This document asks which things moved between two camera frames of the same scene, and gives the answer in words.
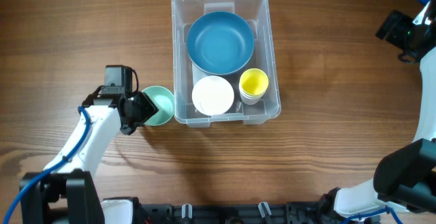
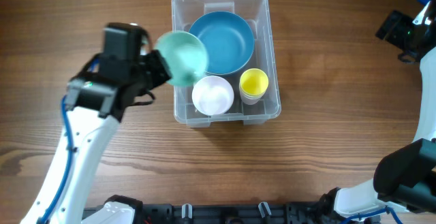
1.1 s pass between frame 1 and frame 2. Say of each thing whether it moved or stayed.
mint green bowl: moved
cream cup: stayed
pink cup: stayed
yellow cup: stayed
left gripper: moved
